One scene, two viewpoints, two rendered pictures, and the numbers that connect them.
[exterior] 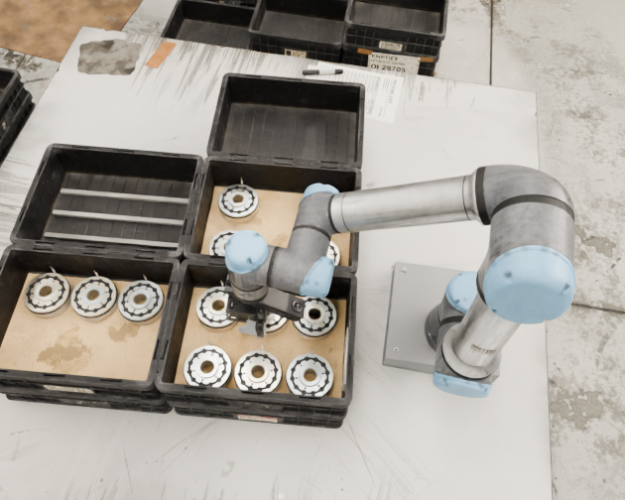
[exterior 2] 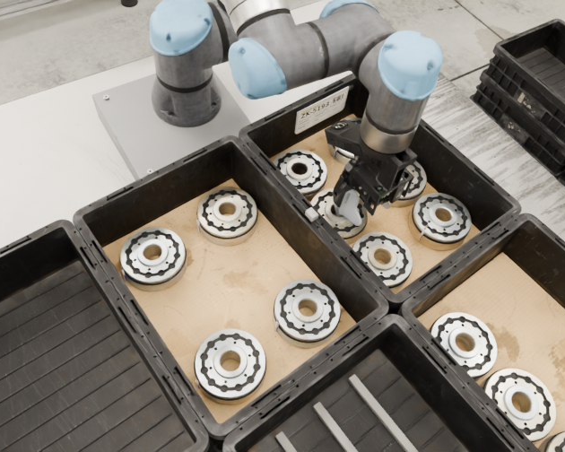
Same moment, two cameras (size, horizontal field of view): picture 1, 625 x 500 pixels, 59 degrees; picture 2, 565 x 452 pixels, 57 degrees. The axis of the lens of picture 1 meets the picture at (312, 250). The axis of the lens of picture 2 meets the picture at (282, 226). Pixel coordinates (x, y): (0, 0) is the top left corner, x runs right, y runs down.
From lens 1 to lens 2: 112 cm
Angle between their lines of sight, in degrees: 58
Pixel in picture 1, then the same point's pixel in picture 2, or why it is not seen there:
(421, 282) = (153, 151)
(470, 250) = (62, 152)
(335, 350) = (308, 145)
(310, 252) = (345, 13)
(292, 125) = (2, 431)
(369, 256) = not seen: hidden behind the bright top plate
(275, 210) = (197, 318)
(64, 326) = not seen: outside the picture
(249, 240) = (405, 47)
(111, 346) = (523, 335)
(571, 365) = not seen: hidden behind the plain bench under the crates
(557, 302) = not seen: outside the picture
